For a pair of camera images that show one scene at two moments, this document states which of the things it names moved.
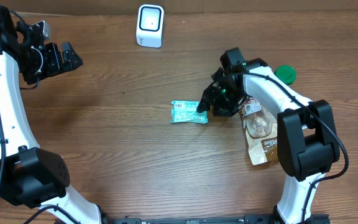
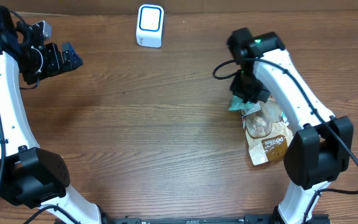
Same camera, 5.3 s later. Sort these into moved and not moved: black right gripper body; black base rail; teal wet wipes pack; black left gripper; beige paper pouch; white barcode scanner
Moved: teal wet wipes pack; black right gripper body
Not moved: beige paper pouch; white barcode scanner; black base rail; black left gripper
